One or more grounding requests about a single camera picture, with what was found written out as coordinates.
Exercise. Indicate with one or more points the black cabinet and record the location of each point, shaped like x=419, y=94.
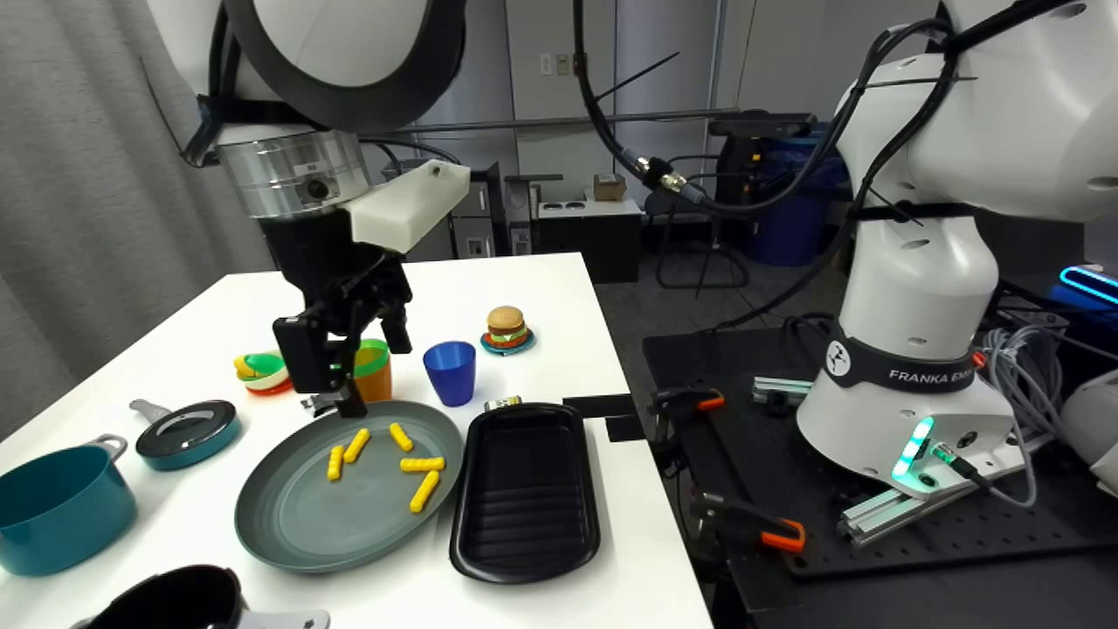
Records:
x=603, y=232

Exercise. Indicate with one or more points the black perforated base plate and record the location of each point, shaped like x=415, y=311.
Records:
x=907, y=506

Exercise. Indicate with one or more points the teal frying pan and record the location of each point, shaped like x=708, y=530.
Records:
x=186, y=435

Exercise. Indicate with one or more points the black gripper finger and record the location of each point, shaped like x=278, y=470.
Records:
x=318, y=365
x=391, y=317

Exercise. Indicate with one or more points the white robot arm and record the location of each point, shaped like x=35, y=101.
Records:
x=1016, y=109

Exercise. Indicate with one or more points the black saucepan grey handle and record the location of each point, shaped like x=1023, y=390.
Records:
x=192, y=598

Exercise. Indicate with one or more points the toy hamburger on teal plate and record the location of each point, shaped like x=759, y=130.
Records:
x=507, y=328

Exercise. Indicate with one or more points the yellow toy fry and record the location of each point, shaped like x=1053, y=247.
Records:
x=333, y=470
x=424, y=491
x=415, y=467
x=398, y=435
x=355, y=447

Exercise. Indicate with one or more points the grey round plate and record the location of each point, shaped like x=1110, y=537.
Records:
x=296, y=518

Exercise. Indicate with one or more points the toy food on red plate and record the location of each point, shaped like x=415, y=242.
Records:
x=264, y=371

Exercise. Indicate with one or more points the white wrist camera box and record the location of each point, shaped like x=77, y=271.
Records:
x=408, y=206

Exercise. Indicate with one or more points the teal pot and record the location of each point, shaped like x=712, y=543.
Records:
x=65, y=506

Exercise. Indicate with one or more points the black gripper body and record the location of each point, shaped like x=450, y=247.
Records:
x=331, y=268

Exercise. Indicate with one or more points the blue plastic cup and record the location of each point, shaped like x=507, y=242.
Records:
x=451, y=371

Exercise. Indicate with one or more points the blue bin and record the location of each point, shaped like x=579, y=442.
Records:
x=794, y=227

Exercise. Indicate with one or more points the orange black clamp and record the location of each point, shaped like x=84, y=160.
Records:
x=751, y=523
x=688, y=400

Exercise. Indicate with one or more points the black ridged tray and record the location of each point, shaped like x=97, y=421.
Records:
x=527, y=497

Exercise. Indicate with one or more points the orange and green cup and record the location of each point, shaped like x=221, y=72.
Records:
x=372, y=371

